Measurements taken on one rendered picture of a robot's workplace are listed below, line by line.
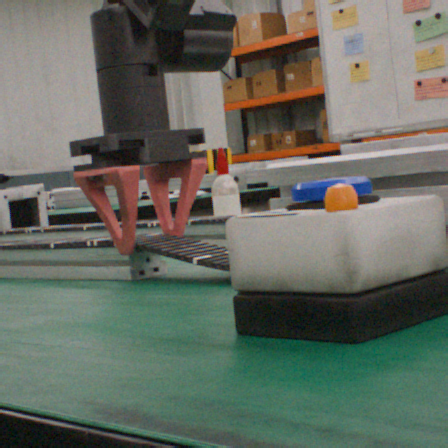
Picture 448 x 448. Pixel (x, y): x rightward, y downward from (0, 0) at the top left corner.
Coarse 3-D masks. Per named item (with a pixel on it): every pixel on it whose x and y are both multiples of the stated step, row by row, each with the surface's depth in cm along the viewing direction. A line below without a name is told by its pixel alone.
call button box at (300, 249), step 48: (240, 240) 44; (288, 240) 42; (336, 240) 40; (384, 240) 41; (432, 240) 44; (240, 288) 45; (288, 288) 43; (336, 288) 40; (384, 288) 42; (432, 288) 44; (288, 336) 43; (336, 336) 41
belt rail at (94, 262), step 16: (0, 256) 92; (16, 256) 90; (32, 256) 87; (48, 256) 85; (64, 256) 83; (80, 256) 81; (96, 256) 80; (112, 256) 78; (128, 256) 76; (144, 256) 77; (0, 272) 92; (16, 272) 90; (32, 272) 88; (48, 272) 86; (64, 272) 84; (80, 272) 82; (96, 272) 80; (112, 272) 78; (128, 272) 76; (144, 272) 77; (160, 272) 79
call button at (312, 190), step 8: (296, 184) 45; (304, 184) 44; (312, 184) 44; (320, 184) 43; (328, 184) 43; (352, 184) 43; (360, 184) 43; (368, 184) 44; (296, 192) 44; (304, 192) 44; (312, 192) 43; (320, 192) 43; (360, 192) 43; (368, 192) 44; (296, 200) 44; (304, 200) 44; (312, 200) 45; (320, 200) 44
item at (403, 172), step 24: (288, 168) 58; (312, 168) 56; (336, 168) 55; (360, 168) 54; (384, 168) 52; (408, 168) 51; (432, 168) 50; (288, 192) 59; (384, 192) 53; (408, 192) 51; (432, 192) 50
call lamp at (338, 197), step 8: (336, 184) 41; (344, 184) 41; (328, 192) 41; (336, 192) 40; (344, 192) 40; (352, 192) 40; (328, 200) 40; (336, 200) 40; (344, 200) 40; (352, 200) 40; (328, 208) 40; (336, 208) 40; (344, 208) 40; (352, 208) 40
